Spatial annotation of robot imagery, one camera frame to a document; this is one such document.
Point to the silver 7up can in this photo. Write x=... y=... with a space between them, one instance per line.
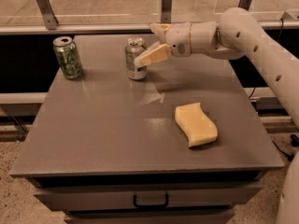
x=134 y=47

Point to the left metal bracket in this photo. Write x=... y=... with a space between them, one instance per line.
x=47 y=13

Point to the black drawer handle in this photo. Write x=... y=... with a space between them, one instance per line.
x=150 y=202

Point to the grey drawer cabinet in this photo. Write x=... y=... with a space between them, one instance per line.
x=98 y=141

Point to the yellow sponge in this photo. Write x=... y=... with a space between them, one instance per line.
x=196 y=125

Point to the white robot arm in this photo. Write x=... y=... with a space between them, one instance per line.
x=236 y=34

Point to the middle metal bracket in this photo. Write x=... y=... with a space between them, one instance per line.
x=166 y=8

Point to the green soda can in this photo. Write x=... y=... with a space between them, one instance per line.
x=67 y=56

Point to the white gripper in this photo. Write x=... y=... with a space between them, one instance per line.
x=178 y=39

